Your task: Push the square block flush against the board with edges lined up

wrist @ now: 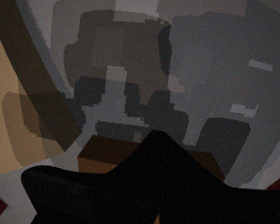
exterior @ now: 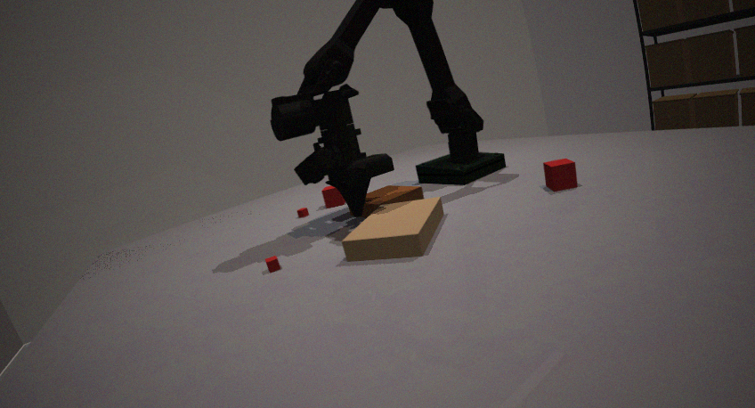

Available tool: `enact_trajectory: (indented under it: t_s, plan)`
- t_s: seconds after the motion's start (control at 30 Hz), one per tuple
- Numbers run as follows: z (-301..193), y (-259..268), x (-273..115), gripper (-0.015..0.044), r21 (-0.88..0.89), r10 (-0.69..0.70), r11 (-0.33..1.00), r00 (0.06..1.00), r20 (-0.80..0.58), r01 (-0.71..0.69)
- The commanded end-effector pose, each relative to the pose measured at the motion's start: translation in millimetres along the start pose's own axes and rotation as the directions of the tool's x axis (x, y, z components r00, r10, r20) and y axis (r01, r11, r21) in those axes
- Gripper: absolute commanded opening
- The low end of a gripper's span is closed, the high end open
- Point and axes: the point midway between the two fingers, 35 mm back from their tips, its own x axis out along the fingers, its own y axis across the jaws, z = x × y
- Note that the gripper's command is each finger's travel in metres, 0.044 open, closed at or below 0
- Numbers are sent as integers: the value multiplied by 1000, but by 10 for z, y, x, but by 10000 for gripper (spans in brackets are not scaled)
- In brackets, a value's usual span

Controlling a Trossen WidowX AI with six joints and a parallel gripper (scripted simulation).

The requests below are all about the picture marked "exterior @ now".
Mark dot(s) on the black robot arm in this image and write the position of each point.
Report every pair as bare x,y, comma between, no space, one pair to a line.
298,115

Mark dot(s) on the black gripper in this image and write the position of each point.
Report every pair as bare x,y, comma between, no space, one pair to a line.
352,179

